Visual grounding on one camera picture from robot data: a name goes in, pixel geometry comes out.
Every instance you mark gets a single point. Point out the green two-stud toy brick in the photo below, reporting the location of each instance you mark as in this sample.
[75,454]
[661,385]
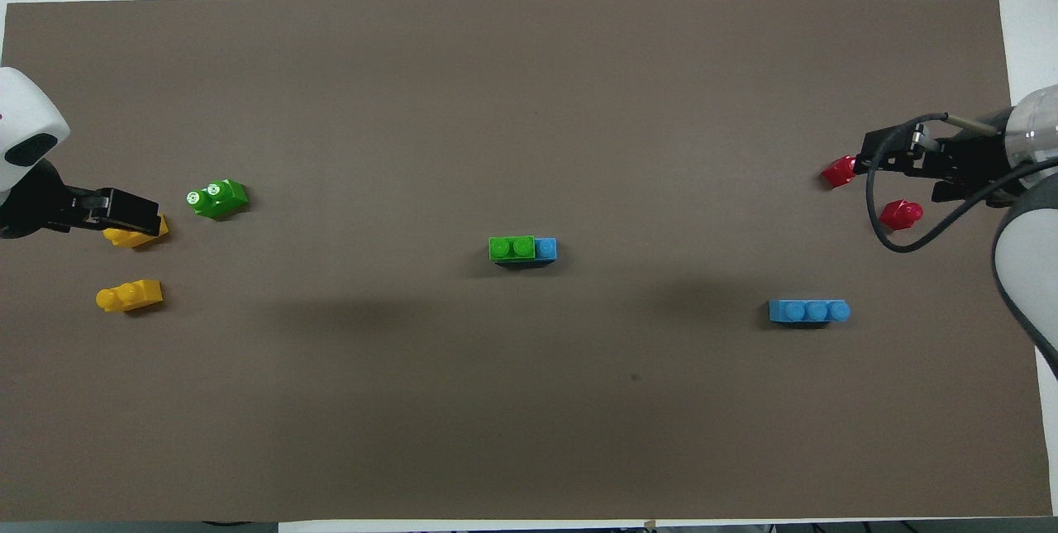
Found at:
[217,198]
[511,248]

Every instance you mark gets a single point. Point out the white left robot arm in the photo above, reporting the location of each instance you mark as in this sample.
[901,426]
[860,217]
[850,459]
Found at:
[25,111]

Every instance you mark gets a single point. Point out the blue three-stud toy brick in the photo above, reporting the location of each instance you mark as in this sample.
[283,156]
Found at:
[809,311]
[545,249]

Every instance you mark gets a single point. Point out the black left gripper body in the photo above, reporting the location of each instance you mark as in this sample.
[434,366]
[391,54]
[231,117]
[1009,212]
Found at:
[41,207]

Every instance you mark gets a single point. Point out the brown table mat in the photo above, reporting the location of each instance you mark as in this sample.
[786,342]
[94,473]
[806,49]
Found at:
[529,103]

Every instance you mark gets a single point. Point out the red one-stud toy brick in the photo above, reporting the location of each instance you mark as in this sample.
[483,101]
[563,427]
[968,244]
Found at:
[839,173]
[901,214]

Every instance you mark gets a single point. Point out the yellow two-stud toy brick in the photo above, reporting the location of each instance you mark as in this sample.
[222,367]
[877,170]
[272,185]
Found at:
[128,296]
[131,240]

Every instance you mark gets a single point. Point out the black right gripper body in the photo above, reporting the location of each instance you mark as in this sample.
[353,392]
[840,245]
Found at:
[971,165]

